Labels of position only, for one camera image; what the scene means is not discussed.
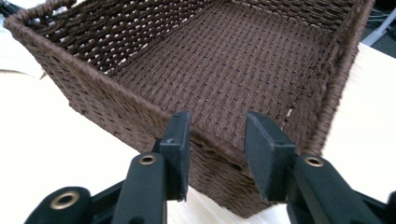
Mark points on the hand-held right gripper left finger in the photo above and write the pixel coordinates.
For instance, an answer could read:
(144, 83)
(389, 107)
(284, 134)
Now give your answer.
(177, 161)

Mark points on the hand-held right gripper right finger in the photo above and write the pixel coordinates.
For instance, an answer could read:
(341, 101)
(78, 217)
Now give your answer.
(267, 155)

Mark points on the brown woven basket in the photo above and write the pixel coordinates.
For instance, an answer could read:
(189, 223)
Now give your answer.
(218, 62)

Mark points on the white waffle cloth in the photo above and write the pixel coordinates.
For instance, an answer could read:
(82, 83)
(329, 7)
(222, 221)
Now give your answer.
(15, 53)

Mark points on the white metal stand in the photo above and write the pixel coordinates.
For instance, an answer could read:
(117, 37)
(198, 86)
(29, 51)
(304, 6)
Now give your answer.
(379, 29)

